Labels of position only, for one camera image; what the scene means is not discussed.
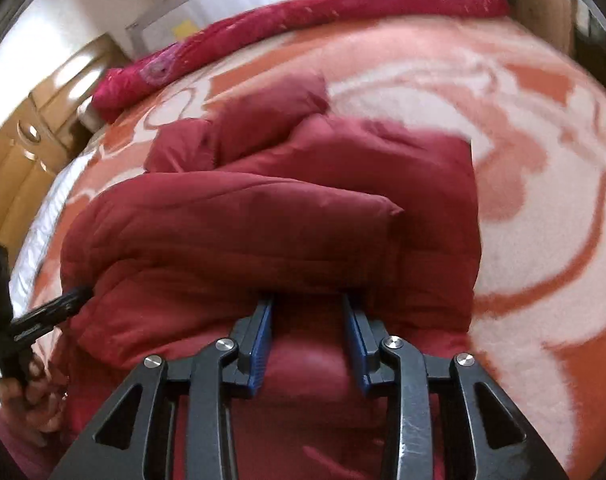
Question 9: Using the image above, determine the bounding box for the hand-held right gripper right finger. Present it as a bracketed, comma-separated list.
[343, 296, 568, 480]

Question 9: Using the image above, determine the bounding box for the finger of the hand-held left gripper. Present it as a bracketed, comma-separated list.
[43, 285, 95, 323]

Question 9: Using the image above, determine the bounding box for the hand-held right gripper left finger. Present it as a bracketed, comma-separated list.
[48, 296, 276, 480]

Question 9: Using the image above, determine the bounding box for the dark red padded jacket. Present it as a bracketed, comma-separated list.
[53, 72, 484, 480]

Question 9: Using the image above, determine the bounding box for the person's left forearm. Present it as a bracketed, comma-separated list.
[0, 410, 79, 480]

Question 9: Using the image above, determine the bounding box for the person's left hand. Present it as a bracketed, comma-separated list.
[0, 355, 69, 448]

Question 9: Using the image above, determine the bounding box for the white grey pillow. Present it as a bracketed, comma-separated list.
[10, 160, 79, 321]

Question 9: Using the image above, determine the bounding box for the wooden headboard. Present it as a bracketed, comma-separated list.
[0, 32, 126, 256]

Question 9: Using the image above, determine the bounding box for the orange and white floral blanket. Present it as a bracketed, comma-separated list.
[13, 15, 606, 480]

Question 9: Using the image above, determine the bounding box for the rolled pink floral quilt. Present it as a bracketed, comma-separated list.
[90, 0, 511, 123]

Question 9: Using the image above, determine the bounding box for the grey bed guard rail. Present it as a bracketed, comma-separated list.
[124, 0, 344, 58]

